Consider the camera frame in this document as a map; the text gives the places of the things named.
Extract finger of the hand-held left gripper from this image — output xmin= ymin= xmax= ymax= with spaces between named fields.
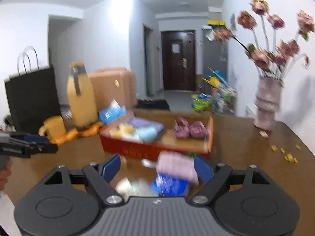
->
xmin=0 ymin=131 xmax=49 ymax=143
xmin=25 ymin=143 xmax=59 ymax=156

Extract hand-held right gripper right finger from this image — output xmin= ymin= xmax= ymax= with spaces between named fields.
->
xmin=189 ymin=156 xmax=270 ymax=205

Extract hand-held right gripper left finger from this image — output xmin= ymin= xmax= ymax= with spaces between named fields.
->
xmin=44 ymin=154 xmax=124 ymax=206

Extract pink fluffy sock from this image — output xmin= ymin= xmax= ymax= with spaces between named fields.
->
xmin=156 ymin=152 xmax=199 ymax=185

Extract clear plastic packet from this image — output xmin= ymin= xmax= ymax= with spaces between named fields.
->
xmin=115 ymin=177 xmax=154 ymax=198

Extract red cardboard box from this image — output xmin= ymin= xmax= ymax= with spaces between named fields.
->
xmin=99 ymin=109 xmax=214 ymax=160

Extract white plush toy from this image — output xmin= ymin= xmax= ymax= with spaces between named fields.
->
xmin=141 ymin=159 xmax=157 ymax=169

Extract blue plastic packet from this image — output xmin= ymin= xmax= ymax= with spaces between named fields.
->
xmin=151 ymin=174 xmax=190 ymax=197

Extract yellow fluffy plush toy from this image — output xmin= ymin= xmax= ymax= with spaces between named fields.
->
xmin=109 ymin=123 xmax=136 ymax=139

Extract light blue plush toy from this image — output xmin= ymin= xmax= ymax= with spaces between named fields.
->
xmin=134 ymin=126 xmax=158 ymax=143

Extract purple cloth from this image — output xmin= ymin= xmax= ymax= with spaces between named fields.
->
xmin=125 ymin=118 xmax=164 ymax=133

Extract person's left hand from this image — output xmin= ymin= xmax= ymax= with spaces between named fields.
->
xmin=0 ymin=161 xmax=11 ymax=192

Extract yellow mug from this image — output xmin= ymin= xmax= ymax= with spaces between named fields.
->
xmin=39 ymin=115 xmax=66 ymax=139

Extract black paper bag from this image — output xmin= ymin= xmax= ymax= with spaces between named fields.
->
xmin=4 ymin=45 xmax=61 ymax=134

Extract blue tissue pack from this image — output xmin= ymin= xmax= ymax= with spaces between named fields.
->
xmin=98 ymin=100 xmax=128 ymax=124

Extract yellow thermos jug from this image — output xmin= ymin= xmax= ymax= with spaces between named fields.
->
xmin=67 ymin=62 xmax=98 ymax=128

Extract black floor mat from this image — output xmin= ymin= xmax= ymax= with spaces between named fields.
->
xmin=136 ymin=99 xmax=170 ymax=111

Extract pink suitcase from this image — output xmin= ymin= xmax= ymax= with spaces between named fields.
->
xmin=87 ymin=67 xmax=138 ymax=109

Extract scattered yellow flower buds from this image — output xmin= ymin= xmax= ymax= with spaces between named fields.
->
xmin=271 ymin=144 xmax=302 ymax=164

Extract pink ceramic vase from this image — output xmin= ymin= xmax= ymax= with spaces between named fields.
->
xmin=253 ymin=76 xmax=283 ymax=131

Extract blue and yellow umbrellas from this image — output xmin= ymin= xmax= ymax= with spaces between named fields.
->
xmin=202 ymin=69 xmax=228 ymax=88

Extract dark brown door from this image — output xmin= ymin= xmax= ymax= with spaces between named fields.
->
xmin=161 ymin=30 xmax=196 ymax=90

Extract grey refrigerator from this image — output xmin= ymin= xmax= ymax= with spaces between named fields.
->
xmin=200 ymin=26 xmax=228 ymax=79

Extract dark side door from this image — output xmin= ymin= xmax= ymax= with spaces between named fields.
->
xmin=143 ymin=23 xmax=153 ymax=96

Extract bunch of dried roses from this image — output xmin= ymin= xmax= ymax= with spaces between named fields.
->
xmin=213 ymin=0 xmax=315 ymax=79

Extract orange and black strap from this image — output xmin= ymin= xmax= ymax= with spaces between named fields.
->
xmin=50 ymin=122 xmax=104 ymax=145

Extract wire rack with bottles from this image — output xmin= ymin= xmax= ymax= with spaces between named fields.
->
xmin=209 ymin=86 xmax=238 ymax=115

